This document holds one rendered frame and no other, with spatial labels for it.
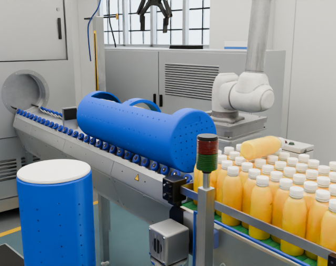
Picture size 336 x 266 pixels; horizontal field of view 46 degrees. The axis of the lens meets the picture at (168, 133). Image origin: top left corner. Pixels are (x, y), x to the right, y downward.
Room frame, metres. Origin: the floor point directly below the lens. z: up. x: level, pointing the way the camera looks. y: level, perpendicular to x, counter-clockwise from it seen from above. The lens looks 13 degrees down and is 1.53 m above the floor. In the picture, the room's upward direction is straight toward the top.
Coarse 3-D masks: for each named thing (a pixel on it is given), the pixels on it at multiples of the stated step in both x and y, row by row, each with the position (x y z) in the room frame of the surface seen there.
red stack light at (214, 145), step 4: (200, 140) 1.10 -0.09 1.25; (216, 140) 1.10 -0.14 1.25; (200, 144) 1.10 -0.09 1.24; (204, 144) 1.09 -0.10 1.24; (208, 144) 1.09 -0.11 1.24; (212, 144) 1.09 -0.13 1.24; (216, 144) 1.10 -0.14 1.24; (200, 148) 1.10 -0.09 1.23; (204, 148) 1.09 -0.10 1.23; (208, 148) 1.09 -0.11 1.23; (212, 148) 1.09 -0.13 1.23; (216, 148) 1.10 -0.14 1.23; (200, 152) 1.10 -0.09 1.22; (204, 152) 1.09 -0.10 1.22; (208, 152) 1.09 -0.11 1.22; (212, 152) 1.09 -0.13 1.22; (216, 152) 1.10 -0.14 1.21
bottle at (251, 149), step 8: (272, 136) 1.47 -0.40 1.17; (248, 144) 1.39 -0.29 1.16; (256, 144) 1.39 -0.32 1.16; (264, 144) 1.41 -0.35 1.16; (272, 144) 1.43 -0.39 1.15; (280, 144) 1.47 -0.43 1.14; (248, 152) 1.39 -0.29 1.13; (256, 152) 1.37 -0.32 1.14; (264, 152) 1.40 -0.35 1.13; (272, 152) 1.44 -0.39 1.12
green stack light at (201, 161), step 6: (198, 156) 1.11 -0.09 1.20; (204, 156) 1.09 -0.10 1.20; (210, 156) 1.09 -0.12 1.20; (216, 156) 1.10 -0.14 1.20; (198, 162) 1.11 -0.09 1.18; (204, 162) 1.09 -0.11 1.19; (210, 162) 1.09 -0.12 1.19; (216, 162) 1.10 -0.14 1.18; (198, 168) 1.10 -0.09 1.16; (204, 168) 1.09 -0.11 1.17; (210, 168) 1.09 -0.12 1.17; (216, 168) 1.10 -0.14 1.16
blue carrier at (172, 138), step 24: (96, 96) 2.37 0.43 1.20; (96, 120) 2.10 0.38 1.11; (120, 120) 1.92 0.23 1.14; (144, 120) 1.79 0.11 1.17; (168, 120) 1.68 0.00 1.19; (192, 120) 1.70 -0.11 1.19; (120, 144) 1.95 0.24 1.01; (144, 144) 1.75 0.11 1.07; (168, 144) 1.62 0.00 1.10; (192, 144) 1.69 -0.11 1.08; (192, 168) 1.69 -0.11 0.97
